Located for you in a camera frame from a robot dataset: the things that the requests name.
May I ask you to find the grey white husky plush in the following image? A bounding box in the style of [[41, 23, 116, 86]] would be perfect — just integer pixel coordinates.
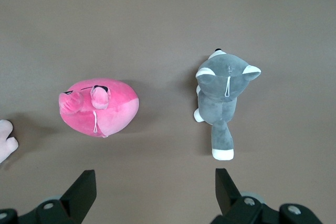
[[193, 48, 262, 161]]

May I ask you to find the pink round plush toy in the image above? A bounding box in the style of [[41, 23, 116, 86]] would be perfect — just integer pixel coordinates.
[[58, 77, 140, 138]]

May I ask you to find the white pink pig plush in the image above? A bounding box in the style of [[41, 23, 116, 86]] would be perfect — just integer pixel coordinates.
[[0, 119, 19, 164]]

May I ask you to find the brown table cover sheet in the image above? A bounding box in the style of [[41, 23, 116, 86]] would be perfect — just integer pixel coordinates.
[[0, 0, 336, 224]]

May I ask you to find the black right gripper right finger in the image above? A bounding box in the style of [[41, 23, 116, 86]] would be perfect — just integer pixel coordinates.
[[209, 168, 324, 224]]

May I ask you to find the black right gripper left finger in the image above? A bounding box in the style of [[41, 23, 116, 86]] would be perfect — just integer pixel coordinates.
[[0, 169, 97, 224]]

